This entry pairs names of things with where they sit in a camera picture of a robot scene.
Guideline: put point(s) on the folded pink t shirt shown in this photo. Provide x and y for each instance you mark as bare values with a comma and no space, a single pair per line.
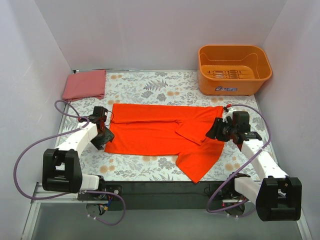
89,84

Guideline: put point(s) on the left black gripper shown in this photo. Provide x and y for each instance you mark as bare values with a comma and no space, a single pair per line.
105,138

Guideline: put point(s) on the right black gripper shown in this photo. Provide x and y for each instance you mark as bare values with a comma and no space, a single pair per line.
216,130

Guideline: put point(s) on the orange t shirt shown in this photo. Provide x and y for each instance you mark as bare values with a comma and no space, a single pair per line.
167,130

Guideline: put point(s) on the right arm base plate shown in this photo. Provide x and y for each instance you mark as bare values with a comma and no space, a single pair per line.
228,195

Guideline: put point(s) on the floral table mat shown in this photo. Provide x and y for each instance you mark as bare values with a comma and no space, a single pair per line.
149,87

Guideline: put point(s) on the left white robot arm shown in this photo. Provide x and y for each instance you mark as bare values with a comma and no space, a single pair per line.
61,169

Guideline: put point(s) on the orange plastic basket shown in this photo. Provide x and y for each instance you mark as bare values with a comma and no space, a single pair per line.
232,70

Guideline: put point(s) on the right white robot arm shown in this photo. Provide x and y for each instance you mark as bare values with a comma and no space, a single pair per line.
278,197

